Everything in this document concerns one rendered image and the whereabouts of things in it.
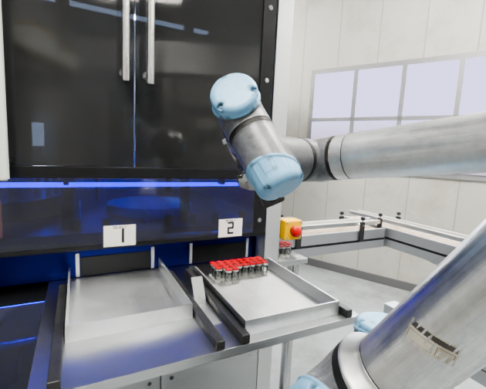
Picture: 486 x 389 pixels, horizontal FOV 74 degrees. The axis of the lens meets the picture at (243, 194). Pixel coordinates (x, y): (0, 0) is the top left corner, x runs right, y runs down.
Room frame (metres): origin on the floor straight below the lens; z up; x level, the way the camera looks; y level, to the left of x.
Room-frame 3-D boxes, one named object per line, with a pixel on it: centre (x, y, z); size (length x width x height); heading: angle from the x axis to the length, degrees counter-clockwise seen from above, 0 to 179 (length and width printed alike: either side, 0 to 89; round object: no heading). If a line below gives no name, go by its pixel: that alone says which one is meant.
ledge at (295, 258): (1.22, -0.17, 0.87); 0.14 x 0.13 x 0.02; 27
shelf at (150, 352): (0.82, 0.11, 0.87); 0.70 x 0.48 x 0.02; 117
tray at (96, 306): (0.80, 0.30, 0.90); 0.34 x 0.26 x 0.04; 27
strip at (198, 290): (0.75, 0.08, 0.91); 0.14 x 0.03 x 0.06; 26
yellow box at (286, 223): (1.18, -0.17, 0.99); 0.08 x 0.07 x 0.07; 27
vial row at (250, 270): (0.95, -0.01, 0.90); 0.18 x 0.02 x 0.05; 117
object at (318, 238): (1.43, -0.36, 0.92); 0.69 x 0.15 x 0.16; 117
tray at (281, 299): (0.85, -0.06, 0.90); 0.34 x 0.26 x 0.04; 27
